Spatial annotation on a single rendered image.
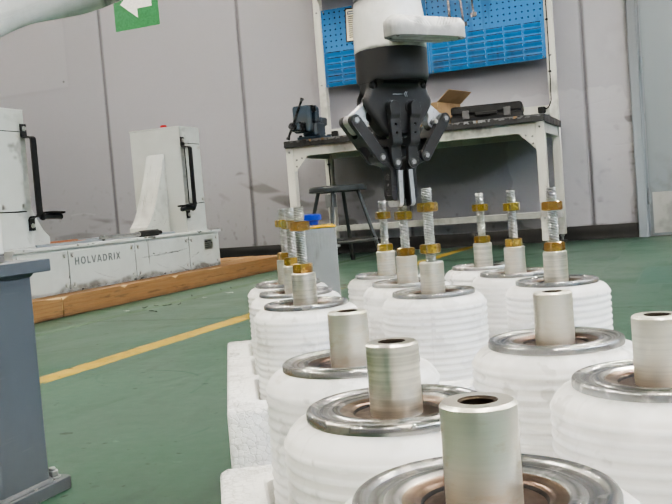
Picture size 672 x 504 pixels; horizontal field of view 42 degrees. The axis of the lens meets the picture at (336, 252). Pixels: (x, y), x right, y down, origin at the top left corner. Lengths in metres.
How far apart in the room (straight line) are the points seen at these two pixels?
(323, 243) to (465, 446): 0.93
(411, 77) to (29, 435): 0.64
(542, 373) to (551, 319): 0.04
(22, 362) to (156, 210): 3.32
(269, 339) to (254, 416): 0.07
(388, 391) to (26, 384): 0.85
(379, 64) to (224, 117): 5.73
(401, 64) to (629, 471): 0.60
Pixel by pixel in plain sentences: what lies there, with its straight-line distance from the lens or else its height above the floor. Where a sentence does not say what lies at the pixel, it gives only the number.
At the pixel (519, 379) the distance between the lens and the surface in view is 0.48.
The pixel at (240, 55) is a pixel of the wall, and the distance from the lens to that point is 6.60.
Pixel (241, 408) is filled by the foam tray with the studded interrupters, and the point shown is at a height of 0.18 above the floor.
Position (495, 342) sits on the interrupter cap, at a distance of 0.51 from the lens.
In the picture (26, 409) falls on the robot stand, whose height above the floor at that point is 0.12.
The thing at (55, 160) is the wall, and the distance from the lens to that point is 7.48.
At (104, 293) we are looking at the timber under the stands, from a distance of 3.68.
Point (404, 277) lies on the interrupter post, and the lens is 0.92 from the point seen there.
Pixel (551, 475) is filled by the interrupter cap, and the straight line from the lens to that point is 0.28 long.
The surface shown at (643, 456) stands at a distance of 0.37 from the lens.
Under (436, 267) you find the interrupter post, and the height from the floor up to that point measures 0.28.
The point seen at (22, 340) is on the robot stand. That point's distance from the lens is 1.16.
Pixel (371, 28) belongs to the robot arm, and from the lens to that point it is 0.91.
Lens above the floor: 0.34
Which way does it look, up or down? 3 degrees down
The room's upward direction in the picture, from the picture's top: 4 degrees counter-clockwise
